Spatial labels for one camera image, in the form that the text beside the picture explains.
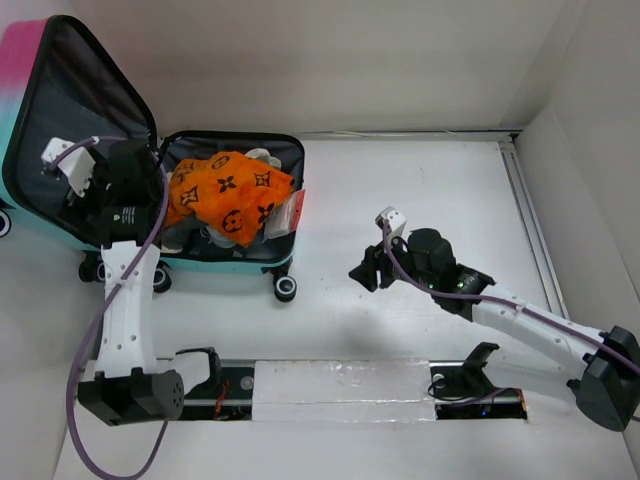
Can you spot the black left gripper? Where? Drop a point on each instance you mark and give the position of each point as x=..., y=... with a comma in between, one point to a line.
x=81, y=206

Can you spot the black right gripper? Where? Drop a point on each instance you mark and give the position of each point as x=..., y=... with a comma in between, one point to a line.
x=375, y=258

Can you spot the grey cream fleece blanket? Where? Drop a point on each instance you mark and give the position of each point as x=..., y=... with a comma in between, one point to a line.
x=265, y=157

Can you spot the orange patterned towel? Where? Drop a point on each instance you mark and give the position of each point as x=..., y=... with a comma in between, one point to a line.
x=231, y=193

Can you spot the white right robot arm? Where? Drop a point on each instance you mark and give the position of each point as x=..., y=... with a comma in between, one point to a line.
x=599, y=370

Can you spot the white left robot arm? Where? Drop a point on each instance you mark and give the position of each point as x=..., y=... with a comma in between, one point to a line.
x=130, y=385

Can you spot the pink teal suitcase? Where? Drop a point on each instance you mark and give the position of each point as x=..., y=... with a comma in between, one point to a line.
x=57, y=80

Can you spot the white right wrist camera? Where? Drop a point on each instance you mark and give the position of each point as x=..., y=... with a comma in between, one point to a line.
x=393, y=219

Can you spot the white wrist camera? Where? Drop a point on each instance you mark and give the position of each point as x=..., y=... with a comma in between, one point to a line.
x=73, y=160
x=393, y=219

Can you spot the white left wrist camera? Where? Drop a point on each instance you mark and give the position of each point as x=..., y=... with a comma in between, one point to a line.
x=73, y=160

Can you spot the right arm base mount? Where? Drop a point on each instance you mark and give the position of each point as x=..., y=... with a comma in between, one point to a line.
x=462, y=391

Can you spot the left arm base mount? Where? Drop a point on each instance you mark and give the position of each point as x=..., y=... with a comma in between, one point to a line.
x=229, y=400

